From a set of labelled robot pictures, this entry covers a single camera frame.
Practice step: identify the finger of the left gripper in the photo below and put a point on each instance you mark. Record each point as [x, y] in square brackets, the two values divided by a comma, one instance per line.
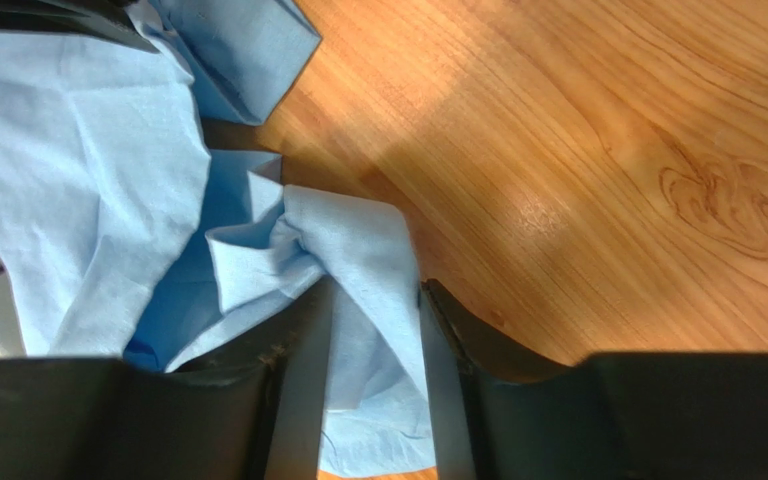
[102, 19]

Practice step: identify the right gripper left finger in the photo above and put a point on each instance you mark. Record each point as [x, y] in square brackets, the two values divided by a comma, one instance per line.
[250, 409]

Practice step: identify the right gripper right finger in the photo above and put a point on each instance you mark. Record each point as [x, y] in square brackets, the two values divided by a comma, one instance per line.
[502, 411]

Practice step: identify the light blue long sleeve shirt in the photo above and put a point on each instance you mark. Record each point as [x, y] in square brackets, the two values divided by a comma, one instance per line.
[123, 234]

